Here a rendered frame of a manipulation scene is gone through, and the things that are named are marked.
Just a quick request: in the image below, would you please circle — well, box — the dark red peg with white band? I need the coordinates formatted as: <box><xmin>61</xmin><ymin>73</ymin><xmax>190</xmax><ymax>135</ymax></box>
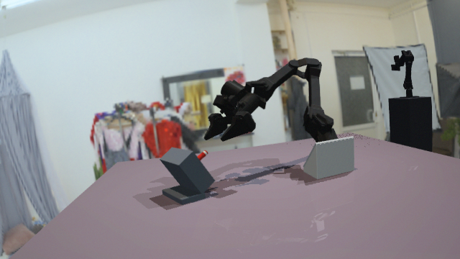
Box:
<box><xmin>198</xmin><ymin>150</ymin><xmax>208</xmax><ymax>160</ymax></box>

